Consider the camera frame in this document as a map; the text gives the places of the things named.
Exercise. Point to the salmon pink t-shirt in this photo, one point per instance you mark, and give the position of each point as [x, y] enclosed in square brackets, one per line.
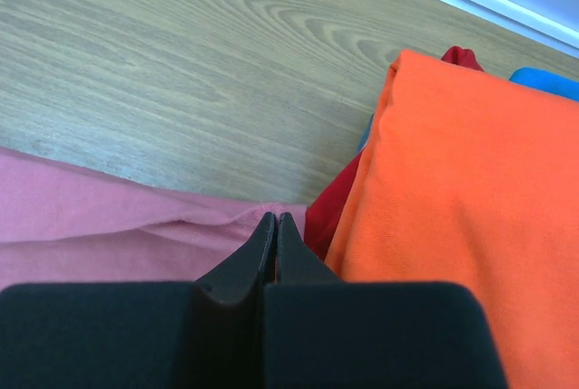
[65, 223]

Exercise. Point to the orange folded t-shirt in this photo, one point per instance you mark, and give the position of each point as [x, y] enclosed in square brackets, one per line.
[473, 179]

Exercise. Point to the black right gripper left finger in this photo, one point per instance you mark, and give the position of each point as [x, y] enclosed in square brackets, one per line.
[248, 269]

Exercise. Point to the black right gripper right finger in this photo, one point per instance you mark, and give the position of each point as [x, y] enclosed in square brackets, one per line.
[296, 263]

